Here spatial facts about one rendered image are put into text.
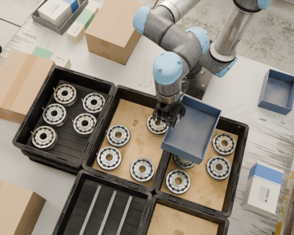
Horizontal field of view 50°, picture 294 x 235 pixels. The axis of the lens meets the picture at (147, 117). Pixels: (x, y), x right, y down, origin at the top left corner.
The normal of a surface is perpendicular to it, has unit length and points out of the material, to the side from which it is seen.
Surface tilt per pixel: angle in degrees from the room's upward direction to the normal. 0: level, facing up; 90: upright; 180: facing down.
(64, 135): 0
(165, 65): 8
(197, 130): 1
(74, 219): 0
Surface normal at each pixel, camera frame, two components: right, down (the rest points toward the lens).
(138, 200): 0.04, -0.40
